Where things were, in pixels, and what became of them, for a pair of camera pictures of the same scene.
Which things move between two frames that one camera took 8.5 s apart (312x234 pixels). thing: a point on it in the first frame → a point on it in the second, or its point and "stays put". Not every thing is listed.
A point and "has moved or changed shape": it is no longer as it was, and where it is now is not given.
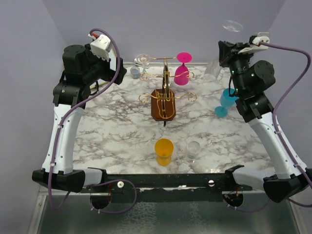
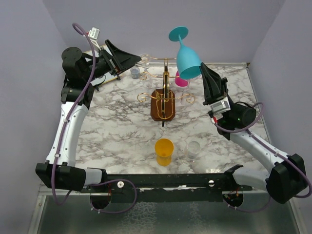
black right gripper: x=236 y=47 → x=214 y=88
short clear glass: x=193 y=148 stays put
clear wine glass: x=213 y=68 → x=194 y=85
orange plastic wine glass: x=164 y=149 stays put
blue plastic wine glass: x=226 y=101 has moved or changed shape
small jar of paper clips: x=135 y=71 stays put
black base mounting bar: x=167 y=187 stays put
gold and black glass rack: x=163 y=101 stays put
